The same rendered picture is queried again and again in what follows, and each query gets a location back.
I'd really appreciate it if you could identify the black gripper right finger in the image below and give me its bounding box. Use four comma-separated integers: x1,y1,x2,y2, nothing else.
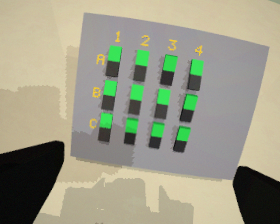
232,166,280,224

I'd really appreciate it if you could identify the grey switch panel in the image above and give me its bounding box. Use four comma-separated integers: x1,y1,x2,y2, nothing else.
70,12,270,181

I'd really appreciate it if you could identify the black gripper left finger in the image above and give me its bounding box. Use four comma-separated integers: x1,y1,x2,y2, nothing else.
0,139,65,224

